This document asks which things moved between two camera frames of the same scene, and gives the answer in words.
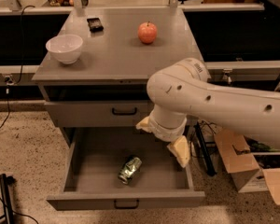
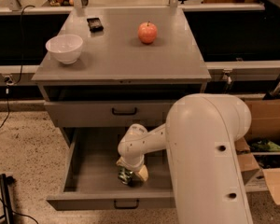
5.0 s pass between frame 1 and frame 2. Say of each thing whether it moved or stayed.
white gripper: moved
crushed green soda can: stayed
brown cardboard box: stayed
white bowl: stayed
